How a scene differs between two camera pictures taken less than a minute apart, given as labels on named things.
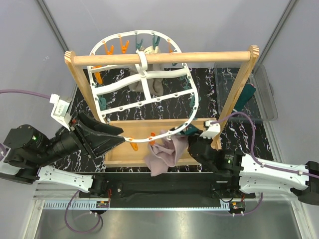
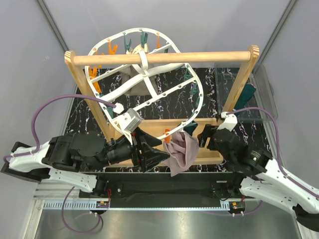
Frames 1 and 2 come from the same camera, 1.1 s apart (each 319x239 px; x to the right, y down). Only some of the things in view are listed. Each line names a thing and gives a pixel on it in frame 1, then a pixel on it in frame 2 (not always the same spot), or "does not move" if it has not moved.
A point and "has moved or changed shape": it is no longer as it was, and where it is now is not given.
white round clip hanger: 117,88 has moved or changed shape
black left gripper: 95,144 to 150,158
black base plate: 168,185 does not move
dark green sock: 247,92 does not move
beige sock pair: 156,85 to 132,73
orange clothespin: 152,142 has moved or changed shape
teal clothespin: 155,40 to 144,37
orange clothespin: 123,48 to 113,52
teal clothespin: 138,45 to 126,47
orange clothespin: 108,52 to 99,66
